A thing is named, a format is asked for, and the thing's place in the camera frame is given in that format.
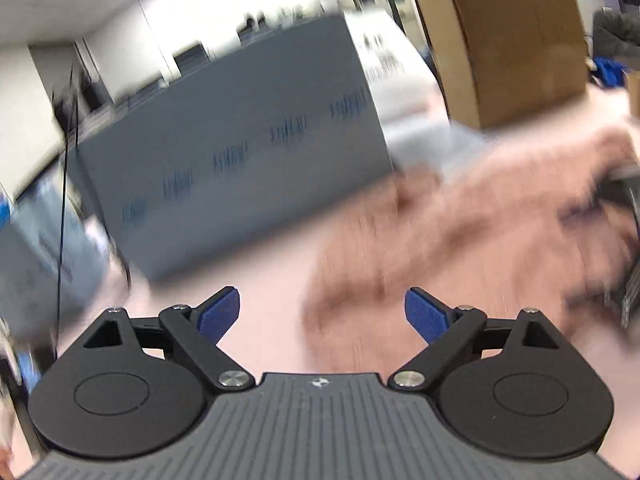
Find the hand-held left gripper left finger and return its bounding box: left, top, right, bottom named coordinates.
left=80, top=286, right=256, bottom=395

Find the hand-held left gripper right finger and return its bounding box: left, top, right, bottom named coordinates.
left=387, top=287, right=568, bottom=393

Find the pink knitted sweater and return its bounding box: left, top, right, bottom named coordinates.
left=302, top=125, right=640, bottom=378

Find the large light blue carton box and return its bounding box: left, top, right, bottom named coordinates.
left=65, top=12, right=396, bottom=283

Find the white printed paper sheet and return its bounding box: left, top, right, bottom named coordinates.
left=384, top=119, right=488, bottom=173

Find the small light blue box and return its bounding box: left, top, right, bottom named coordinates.
left=0, top=175, right=118, bottom=336

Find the dark folded garment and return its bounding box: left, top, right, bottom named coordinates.
left=591, top=10, right=640, bottom=63

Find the brown cardboard box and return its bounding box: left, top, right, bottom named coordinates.
left=414, top=0, right=592, bottom=132

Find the white printed bag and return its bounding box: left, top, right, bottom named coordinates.
left=344, top=10, right=447, bottom=127

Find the black cable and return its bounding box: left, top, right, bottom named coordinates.
left=51, top=62, right=85, bottom=358

